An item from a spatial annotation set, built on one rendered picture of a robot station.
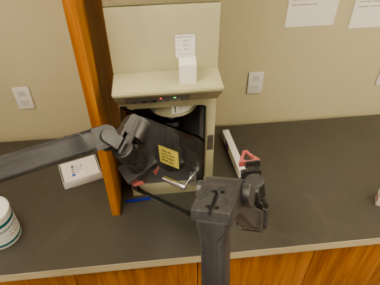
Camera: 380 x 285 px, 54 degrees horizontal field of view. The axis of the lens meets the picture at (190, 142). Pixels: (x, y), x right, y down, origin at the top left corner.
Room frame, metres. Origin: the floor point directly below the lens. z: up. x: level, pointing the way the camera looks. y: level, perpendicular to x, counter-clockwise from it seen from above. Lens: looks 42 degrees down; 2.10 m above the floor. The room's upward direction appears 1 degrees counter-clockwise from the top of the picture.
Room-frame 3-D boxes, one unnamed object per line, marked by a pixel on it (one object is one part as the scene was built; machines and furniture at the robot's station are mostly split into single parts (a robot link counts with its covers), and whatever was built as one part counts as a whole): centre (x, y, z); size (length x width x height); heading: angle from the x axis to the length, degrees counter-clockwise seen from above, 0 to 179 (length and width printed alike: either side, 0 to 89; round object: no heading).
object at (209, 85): (0.94, 0.07, 1.46); 0.32 x 0.12 x 0.10; 96
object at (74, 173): (1.10, 0.47, 0.96); 0.16 x 0.12 x 0.04; 114
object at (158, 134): (0.89, 0.09, 1.19); 0.30 x 0.01 x 0.40; 59
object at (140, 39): (1.12, 0.08, 1.33); 0.32 x 0.25 x 0.77; 96
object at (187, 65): (0.94, 0.01, 1.54); 0.05 x 0.05 x 0.06; 2
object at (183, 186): (0.83, 0.04, 1.20); 0.10 x 0.05 x 0.03; 59
